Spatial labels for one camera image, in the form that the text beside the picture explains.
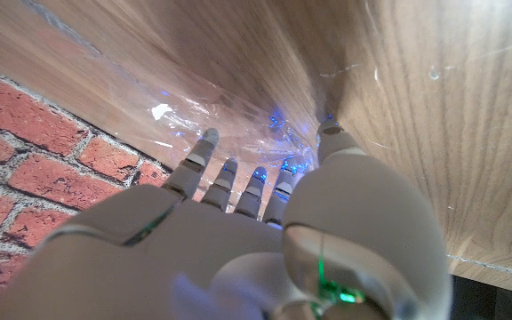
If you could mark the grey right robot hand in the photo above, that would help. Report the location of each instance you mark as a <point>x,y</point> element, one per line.
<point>238,258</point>

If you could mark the clear cellophane sheet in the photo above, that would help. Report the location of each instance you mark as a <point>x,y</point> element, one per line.
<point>238,124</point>

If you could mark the red brick print backdrop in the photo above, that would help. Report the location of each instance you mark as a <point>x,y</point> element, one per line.
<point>38,178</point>

